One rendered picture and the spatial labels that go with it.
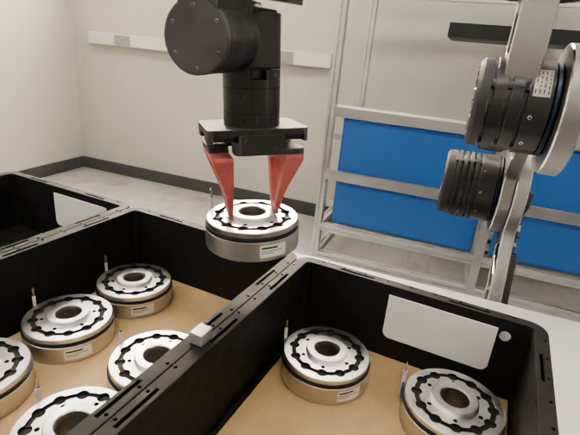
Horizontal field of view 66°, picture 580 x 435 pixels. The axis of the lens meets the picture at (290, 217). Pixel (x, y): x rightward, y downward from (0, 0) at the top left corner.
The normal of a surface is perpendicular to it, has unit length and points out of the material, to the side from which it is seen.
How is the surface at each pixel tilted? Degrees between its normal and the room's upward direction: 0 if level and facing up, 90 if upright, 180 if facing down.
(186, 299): 0
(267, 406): 0
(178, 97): 90
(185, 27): 92
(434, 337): 90
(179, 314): 0
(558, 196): 90
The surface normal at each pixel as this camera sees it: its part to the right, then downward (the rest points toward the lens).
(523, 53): -0.36, 0.30
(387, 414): 0.08, -0.93
